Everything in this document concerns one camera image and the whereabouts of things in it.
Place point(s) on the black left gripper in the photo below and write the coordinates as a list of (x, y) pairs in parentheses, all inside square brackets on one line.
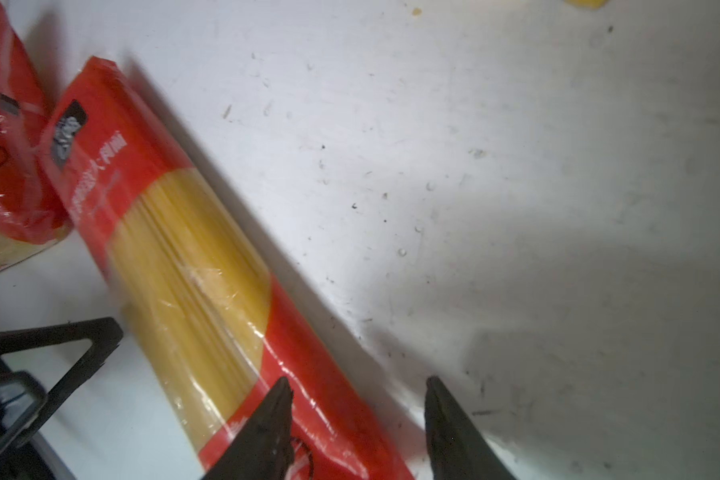
[(25, 405)]

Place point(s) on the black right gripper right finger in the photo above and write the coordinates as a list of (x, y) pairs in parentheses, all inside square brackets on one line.
[(455, 447)]

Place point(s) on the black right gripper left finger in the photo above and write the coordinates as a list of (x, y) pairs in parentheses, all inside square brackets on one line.
[(262, 449)]

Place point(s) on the red spaghetti bag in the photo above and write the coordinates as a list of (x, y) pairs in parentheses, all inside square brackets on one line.
[(217, 328)]

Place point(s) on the red macaroni bag left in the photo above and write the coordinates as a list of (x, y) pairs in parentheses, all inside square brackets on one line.
[(32, 217)]

